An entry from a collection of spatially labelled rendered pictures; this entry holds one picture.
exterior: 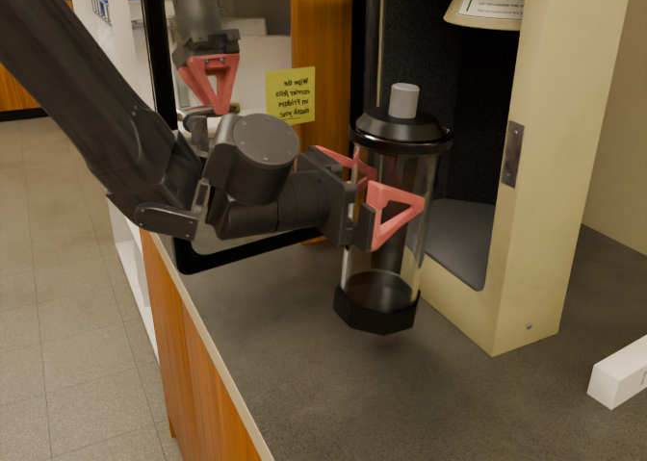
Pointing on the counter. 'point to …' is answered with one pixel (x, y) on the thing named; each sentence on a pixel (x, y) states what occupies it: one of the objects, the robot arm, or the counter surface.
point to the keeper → (512, 153)
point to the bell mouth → (487, 4)
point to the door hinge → (372, 40)
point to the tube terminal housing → (540, 161)
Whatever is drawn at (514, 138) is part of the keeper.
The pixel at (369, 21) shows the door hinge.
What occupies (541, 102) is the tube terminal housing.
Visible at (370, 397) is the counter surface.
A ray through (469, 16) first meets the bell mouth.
